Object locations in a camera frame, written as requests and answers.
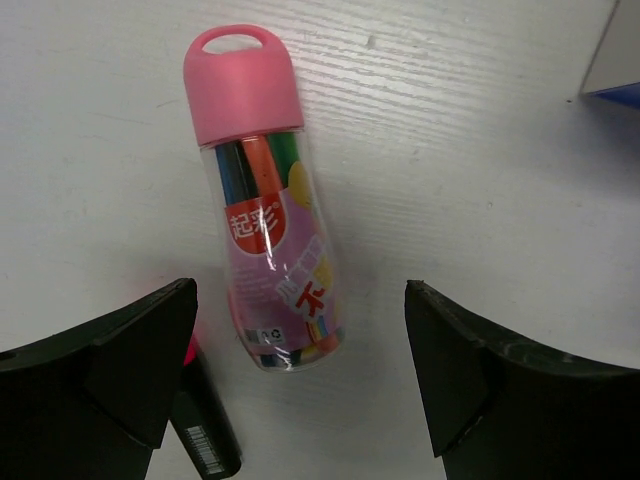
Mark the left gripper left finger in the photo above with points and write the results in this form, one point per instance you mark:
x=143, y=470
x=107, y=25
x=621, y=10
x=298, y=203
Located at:
x=93, y=402

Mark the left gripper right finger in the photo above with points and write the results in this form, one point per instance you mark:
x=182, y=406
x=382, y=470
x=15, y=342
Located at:
x=500, y=405

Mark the pink cap marker bottle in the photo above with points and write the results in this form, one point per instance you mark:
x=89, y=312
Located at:
x=283, y=287

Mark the blue drawer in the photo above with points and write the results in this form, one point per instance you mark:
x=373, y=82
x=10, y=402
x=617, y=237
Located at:
x=626, y=95

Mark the pink highlighter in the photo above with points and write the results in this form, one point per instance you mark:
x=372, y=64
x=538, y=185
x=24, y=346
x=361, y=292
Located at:
x=201, y=423

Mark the white drawer cabinet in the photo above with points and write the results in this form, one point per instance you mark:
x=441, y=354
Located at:
x=616, y=59

